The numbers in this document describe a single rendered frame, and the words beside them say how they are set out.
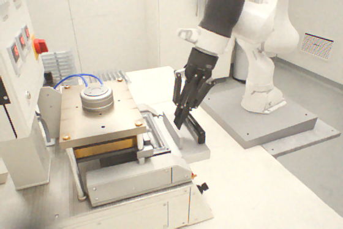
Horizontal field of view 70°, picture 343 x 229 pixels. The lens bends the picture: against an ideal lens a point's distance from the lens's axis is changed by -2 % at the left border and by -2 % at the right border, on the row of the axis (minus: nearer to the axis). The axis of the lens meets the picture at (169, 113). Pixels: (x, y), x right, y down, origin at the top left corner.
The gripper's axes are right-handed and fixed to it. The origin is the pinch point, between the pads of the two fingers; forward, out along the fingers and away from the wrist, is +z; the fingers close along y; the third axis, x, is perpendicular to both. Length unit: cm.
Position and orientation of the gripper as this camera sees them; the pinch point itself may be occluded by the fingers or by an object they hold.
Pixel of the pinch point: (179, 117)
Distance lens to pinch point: 73.5
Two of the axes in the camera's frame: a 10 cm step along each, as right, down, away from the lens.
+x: -3.1, -5.0, 8.1
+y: 9.0, 1.4, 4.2
